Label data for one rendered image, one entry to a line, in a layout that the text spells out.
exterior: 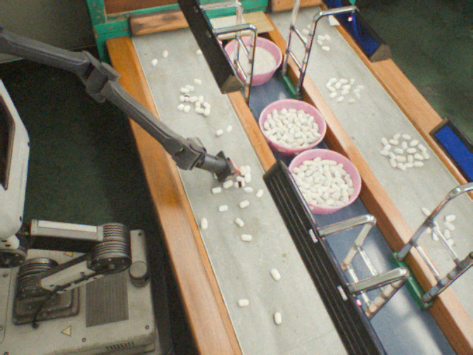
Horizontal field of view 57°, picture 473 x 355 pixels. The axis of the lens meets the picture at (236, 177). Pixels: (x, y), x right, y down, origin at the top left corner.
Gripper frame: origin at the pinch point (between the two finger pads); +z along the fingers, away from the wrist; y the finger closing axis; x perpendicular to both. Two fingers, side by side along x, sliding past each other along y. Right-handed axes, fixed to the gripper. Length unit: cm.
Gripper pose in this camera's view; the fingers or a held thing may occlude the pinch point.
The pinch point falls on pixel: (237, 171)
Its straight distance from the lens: 159.3
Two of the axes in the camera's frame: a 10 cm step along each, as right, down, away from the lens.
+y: -3.5, -7.7, 5.3
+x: -6.7, 6.0, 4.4
